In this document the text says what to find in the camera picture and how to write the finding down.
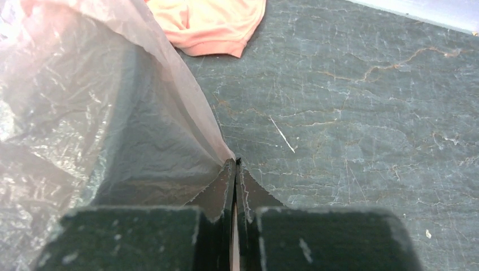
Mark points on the pink plastic trash bag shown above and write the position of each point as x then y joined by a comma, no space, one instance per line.
97,107

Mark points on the salmon pink cloth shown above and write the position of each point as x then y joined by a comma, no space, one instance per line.
211,27

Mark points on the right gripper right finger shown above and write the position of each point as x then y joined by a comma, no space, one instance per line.
249,195

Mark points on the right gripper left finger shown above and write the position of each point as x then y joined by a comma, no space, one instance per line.
213,243

